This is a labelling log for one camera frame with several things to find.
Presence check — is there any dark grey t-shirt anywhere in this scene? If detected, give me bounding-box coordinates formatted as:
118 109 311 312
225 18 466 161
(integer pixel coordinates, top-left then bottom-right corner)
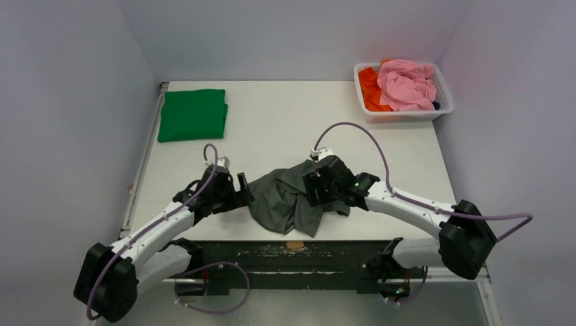
249 160 350 237

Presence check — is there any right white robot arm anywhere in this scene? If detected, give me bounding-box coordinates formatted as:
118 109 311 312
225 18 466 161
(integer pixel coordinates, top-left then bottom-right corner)
303 151 497 280

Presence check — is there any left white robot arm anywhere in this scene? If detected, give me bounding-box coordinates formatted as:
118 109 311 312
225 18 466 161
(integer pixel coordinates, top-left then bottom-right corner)
73 164 253 323

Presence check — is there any brown tape piece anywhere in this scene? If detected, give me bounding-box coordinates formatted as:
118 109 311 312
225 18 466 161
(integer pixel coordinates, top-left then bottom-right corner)
286 241 306 251

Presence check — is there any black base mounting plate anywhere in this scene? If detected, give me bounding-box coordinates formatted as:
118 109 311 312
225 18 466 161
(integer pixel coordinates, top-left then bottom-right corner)
173 240 425 300

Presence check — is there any folded green t-shirt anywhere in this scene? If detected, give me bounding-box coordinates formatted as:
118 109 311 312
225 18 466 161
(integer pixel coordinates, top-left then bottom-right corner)
157 89 228 143

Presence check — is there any orange t-shirt in basket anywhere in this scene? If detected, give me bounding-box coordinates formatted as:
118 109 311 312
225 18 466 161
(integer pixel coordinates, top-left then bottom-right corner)
358 67 393 112

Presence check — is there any pink crumpled t-shirt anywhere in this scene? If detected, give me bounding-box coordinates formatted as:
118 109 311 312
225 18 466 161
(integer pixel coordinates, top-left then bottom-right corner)
376 59 437 112

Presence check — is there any white plastic laundry basket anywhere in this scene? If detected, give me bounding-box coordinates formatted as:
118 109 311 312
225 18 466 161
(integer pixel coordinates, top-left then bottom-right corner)
353 62 454 123

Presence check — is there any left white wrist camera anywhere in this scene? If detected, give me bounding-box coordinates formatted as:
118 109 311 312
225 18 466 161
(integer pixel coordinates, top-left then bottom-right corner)
216 156 231 169

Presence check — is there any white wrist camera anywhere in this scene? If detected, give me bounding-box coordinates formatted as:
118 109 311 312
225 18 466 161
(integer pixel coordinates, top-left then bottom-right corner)
310 147 334 162
216 156 231 169

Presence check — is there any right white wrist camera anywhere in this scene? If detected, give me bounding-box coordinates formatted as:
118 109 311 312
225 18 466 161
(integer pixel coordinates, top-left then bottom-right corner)
310 147 334 162

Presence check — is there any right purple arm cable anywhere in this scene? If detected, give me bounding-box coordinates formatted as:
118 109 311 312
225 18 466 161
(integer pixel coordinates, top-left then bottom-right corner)
312 122 534 244

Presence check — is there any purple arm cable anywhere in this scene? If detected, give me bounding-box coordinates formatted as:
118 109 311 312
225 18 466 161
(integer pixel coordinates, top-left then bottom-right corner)
312 122 534 244
86 143 219 321

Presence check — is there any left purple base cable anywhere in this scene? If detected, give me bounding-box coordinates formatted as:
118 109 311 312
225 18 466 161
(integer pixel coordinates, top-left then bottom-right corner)
173 261 251 315

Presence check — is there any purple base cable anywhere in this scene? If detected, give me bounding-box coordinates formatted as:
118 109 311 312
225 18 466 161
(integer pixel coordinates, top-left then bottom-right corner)
383 266 429 307
173 261 251 315

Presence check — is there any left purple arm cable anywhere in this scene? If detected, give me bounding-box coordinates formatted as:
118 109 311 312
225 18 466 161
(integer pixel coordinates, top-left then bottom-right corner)
86 143 219 321

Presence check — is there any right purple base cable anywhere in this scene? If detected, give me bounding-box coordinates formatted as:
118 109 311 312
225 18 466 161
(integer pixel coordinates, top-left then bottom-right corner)
383 266 429 307

